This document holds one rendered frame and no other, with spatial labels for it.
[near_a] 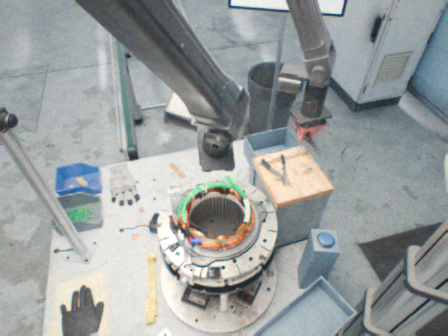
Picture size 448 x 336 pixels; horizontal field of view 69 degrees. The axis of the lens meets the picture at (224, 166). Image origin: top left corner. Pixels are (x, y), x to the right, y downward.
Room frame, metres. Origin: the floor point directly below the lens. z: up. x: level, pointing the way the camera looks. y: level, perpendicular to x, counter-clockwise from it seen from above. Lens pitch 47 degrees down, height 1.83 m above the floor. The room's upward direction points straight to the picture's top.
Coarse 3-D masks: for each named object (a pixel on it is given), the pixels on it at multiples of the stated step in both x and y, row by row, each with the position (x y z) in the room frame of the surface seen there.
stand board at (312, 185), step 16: (256, 160) 0.75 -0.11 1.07; (288, 160) 0.75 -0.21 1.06; (304, 160) 0.75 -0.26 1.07; (272, 176) 0.68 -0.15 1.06; (288, 176) 0.68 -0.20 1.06; (304, 176) 0.68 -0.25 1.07; (320, 176) 0.68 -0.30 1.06; (272, 192) 0.61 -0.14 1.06; (288, 192) 0.61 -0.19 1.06; (304, 192) 0.61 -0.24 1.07; (320, 192) 0.61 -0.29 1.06
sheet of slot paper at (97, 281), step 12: (84, 276) 0.48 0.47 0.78; (96, 276) 0.48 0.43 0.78; (60, 288) 0.44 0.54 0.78; (72, 288) 0.44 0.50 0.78; (96, 288) 0.44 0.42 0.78; (60, 300) 0.40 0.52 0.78; (96, 300) 0.40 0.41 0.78; (60, 312) 0.36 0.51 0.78; (108, 312) 0.36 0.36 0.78; (48, 324) 0.32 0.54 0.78; (60, 324) 0.32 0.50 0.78; (108, 324) 0.32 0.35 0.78
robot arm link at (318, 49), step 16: (288, 0) 0.71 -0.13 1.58; (304, 0) 0.70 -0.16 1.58; (304, 16) 0.70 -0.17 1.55; (320, 16) 0.71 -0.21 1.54; (304, 32) 0.70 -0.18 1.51; (320, 32) 0.69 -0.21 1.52; (304, 48) 0.70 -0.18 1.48; (320, 48) 0.68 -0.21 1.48; (304, 64) 0.70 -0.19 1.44; (320, 64) 0.68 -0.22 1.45
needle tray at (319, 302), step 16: (320, 288) 0.34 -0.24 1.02; (288, 304) 0.28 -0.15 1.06; (304, 304) 0.30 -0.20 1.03; (320, 304) 0.30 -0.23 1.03; (336, 304) 0.30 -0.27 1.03; (272, 320) 0.25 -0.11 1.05; (288, 320) 0.26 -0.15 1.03; (304, 320) 0.26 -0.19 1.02; (320, 320) 0.26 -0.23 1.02; (336, 320) 0.26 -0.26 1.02
